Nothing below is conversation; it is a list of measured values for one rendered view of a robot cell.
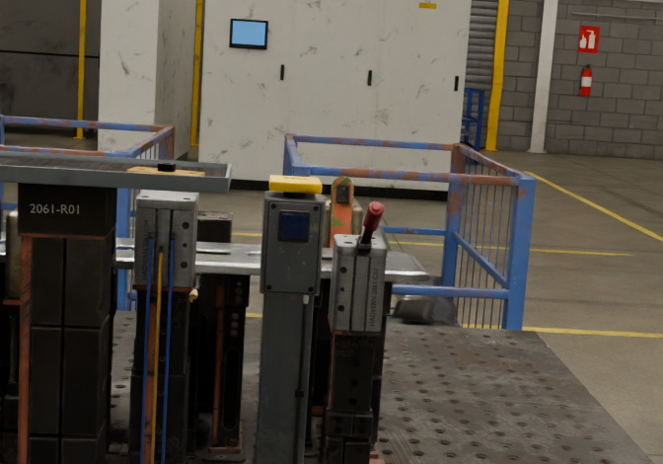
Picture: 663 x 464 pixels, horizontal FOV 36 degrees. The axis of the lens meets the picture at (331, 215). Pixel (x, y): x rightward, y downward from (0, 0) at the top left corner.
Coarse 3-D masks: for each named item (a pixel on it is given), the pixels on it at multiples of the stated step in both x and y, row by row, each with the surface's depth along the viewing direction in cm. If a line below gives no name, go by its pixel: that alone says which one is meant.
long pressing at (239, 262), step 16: (128, 240) 158; (0, 256) 142; (128, 256) 147; (208, 256) 151; (224, 256) 151; (240, 256) 152; (400, 256) 160; (208, 272) 145; (224, 272) 145; (240, 272) 145; (256, 272) 145; (400, 272) 147; (416, 272) 147
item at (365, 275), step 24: (336, 240) 138; (336, 264) 135; (360, 264) 134; (384, 264) 135; (336, 288) 135; (360, 288) 135; (336, 312) 135; (360, 312) 135; (336, 336) 137; (360, 336) 137; (336, 360) 137; (360, 360) 137; (336, 384) 138; (360, 384) 138; (336, 408) 138; (360, 408) 138; (336, 432) 139; (360, 432) 139; (336, 456) 139; (360, 456) 139
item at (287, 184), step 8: (272, 176) 121; (280, 176) 121; (288, 176) 122; (272, 184) 116; (280, 184) 116; (288, 184) 116; (296, 184) 116; (304, 184) 116; (312, 184) 116; (320, 184) 117; (288, 192) 116; (296, 192) 116; (304, 192) 116; (312, 192) 116; (320, 192) 117
